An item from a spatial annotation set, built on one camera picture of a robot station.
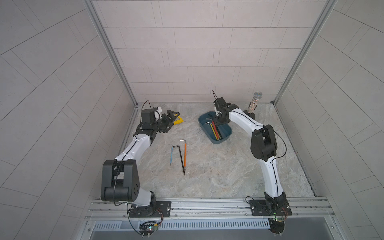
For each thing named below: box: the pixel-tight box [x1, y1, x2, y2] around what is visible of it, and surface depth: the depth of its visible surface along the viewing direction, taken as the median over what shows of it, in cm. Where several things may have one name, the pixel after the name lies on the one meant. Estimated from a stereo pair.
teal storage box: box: [198, 111, 233, 144], surface depth 103 cm
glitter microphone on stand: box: [242, 91, 263, 120], surface depth 88 cm
